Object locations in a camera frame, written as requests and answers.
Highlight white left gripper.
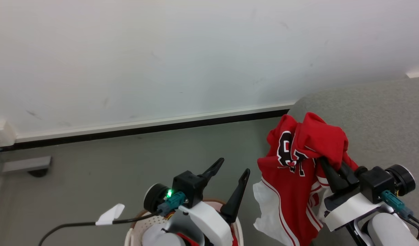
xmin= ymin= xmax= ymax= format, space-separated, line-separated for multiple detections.
xmin=178 ymin=158 xmax=251 ymax=246

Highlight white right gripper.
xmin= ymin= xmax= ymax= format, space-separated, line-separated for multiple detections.
xmin=318 ymin=156 xmax=395 ymax=233

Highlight red white sports jersey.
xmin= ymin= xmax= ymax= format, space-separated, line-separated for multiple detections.
xmin=253 ymin=112 xmax=359 ymax=246

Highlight white laundry basket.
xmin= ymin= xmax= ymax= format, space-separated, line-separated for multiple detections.
xmin=125 ymin=199 xmax=245 ymax=246

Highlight teal left cable connector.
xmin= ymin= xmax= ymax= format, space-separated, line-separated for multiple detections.
xmin=157 ymin=191 xmax=188 ymax=217

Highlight teal cable connector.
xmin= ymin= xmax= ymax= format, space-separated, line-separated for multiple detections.
xmin=380 ymin=190 xmax=414 ymax=220
xmin=157 ymin=191 xmax=188 ymax=217

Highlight teal right cable connector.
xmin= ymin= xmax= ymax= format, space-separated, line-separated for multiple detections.
xmin=380 ymin=190 xmax=414 ymax=220

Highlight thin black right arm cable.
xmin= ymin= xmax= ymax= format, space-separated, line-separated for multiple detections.
xmin=401 ymin=215 xmax=419 ymax=240

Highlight white black wall baseboard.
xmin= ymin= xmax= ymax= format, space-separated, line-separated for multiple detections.
xmin=0 ymin=101 xmax=297 ymax=151

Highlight black cable with white tag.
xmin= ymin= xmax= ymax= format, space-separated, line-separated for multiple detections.
xmin=38 ymin=204 xmax=162 ymax=246

